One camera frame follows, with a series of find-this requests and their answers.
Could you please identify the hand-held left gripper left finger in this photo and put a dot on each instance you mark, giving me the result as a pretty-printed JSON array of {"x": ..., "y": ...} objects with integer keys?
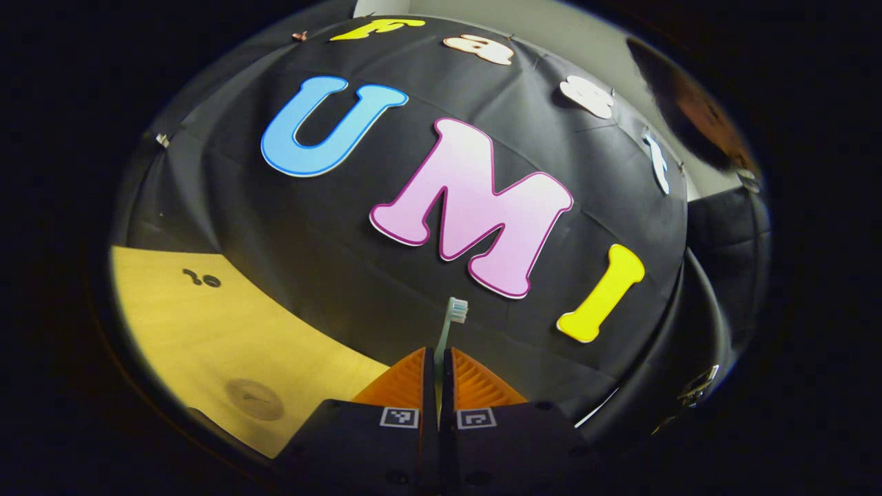
[{"x": 372, "y": 441}]

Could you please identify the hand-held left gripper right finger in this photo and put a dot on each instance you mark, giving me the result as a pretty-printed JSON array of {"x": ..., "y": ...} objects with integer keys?
[{"x": 510, "y": 441}]

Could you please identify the round brown coaster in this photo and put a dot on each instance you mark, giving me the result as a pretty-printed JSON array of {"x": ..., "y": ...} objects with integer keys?
[{"x": 255, "y": 399}]

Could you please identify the pale green toothbrush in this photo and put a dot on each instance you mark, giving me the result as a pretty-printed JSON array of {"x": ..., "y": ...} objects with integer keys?
[{"x": 458, "y": 310}]

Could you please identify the wooden desktop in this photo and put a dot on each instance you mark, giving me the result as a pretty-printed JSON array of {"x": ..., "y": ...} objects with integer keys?
[{"x": 172, "y": 331}]

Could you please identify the silver cloth clip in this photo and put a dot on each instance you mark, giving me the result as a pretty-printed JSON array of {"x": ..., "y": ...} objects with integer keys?
[
  {"x": 699, "y": 384},
  {"x": 162, "y": 140}
]

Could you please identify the black backdrop cloth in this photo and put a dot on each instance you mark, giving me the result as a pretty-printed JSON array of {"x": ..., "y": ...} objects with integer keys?
[{"x": 310, "y": 241}]

